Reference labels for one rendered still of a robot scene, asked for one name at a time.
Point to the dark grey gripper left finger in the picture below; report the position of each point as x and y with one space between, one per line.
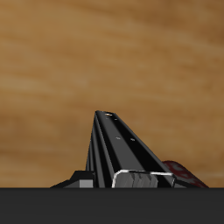
83 180

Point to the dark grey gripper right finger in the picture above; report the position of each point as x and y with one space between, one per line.
185 185

